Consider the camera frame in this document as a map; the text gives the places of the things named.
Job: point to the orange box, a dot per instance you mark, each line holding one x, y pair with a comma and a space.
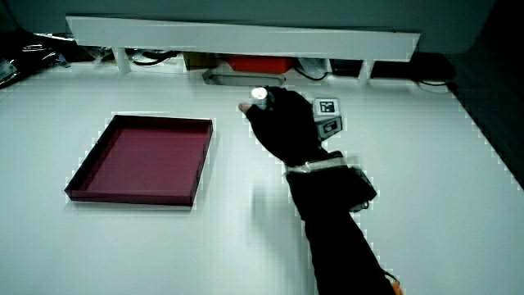
258, 63

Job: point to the maroon shallow tray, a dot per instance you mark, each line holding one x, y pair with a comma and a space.
147, 162

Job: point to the large black device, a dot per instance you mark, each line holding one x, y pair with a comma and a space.
413, 67

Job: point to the black plastic bag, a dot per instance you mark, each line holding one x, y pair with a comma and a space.
28, 55

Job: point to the small black box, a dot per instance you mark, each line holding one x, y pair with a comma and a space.
346, 67

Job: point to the white raised shelf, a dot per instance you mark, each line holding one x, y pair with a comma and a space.
245, 39

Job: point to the person's right hand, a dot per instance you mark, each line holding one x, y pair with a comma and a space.
286, 131

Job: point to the white plastic object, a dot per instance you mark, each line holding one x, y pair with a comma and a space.
313, 66

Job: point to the silver glue stick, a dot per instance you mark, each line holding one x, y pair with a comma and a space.
258, 93

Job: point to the person's right forearm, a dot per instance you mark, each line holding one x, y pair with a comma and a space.
335, 229

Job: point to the brown cardboard box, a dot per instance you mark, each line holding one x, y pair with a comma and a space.
198, 60

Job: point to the grey flat tray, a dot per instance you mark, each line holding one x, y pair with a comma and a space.
245, 78

